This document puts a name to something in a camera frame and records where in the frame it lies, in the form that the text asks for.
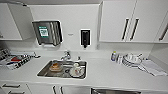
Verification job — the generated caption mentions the small sink soap pump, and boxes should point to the small sink soap pump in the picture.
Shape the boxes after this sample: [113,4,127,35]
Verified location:
[76,55,82,62]

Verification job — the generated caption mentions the chrome sink faucet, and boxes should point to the chrome sink faucet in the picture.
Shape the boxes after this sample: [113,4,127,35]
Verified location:
[59,50,72,62]

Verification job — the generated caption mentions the blue dish soap bottle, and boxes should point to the blue dish soap bottle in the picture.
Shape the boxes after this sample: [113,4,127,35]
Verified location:
[110,50,118,62]

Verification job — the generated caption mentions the white plate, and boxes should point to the white plate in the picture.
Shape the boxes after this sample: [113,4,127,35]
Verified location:
[64,66,87,79]

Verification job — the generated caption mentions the orange food container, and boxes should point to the orange food container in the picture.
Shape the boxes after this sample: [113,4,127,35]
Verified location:
[48,61,65,73]

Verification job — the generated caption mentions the small white bottle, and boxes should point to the small white bottle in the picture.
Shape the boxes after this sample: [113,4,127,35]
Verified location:
[116,53,124,65]

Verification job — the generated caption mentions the grey paper towel dispenser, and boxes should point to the grey paper towel dispenser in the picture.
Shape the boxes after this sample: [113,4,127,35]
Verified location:
[31,19,64,47]

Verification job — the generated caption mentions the stainless steel sink basin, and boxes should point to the stainless steel sink basin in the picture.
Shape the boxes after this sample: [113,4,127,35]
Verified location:
[36,58,89,81]

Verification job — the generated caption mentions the white bowl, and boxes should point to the white bowl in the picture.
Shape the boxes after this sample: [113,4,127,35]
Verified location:
[126,53,141,63]

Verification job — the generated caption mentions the stack of white plates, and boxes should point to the stack of white plates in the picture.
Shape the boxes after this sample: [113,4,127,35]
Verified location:
[121,53,145,70]

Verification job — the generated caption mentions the metal spoon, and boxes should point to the metal spoon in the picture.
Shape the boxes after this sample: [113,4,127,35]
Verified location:
[135,53,145,61]

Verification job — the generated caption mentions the white two-door base cabinet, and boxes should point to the white two-door base cabinet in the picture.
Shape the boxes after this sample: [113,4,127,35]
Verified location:
[28,83,92,94]

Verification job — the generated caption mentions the red kitchen utensil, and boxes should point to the red kitchen utensil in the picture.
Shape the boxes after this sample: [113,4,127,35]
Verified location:
[9,56,23,64]

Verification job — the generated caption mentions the white drawer unit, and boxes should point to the white drawer unit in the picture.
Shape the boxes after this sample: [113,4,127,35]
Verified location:
[0,81,33,94]

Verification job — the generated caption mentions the black wall soap dispenser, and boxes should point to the black wall soap dispenser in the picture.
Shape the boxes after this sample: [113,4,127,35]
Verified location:
[78,28,92,49]

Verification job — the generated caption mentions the small wall label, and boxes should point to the small wall label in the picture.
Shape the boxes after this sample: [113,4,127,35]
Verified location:
[67,32,75,36]

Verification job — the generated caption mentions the white wall cabinet three-door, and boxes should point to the white wall cabinet three-door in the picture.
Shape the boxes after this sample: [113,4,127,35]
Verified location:
[97,0,168,45]

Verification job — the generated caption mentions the wire dish drying rack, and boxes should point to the wire dish drying rack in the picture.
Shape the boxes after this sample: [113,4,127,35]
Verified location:
[0,47,42,71]

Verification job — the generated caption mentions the white wall cabinet two-door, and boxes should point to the white wall cabinet two-door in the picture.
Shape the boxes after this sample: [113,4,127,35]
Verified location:
[0,2,35,42]

